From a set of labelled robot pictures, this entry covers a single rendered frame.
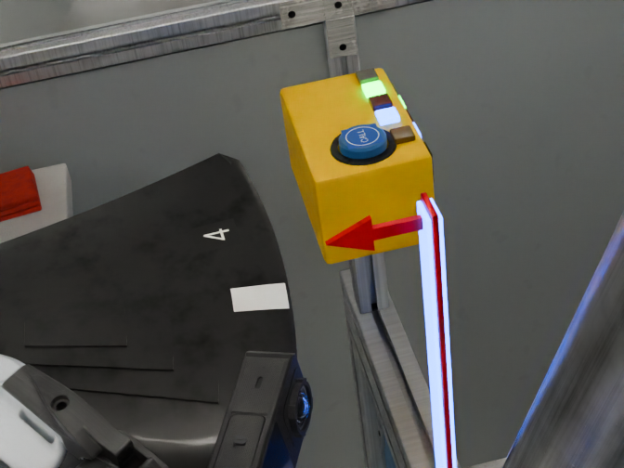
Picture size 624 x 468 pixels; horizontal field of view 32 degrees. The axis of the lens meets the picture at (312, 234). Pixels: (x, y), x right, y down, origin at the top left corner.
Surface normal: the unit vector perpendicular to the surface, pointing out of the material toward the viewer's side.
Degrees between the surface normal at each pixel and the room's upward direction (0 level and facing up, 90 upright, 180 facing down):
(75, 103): 90
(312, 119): 0
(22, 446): 15
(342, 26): 90
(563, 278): 90
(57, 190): 0
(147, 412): 22
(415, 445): 0
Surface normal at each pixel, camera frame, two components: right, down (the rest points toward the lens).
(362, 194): 0.20, 0.58
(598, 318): -0.98, -0.01
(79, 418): 0.06, -0.58
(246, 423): -0.20, -0.70
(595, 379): -0.86, 0.23
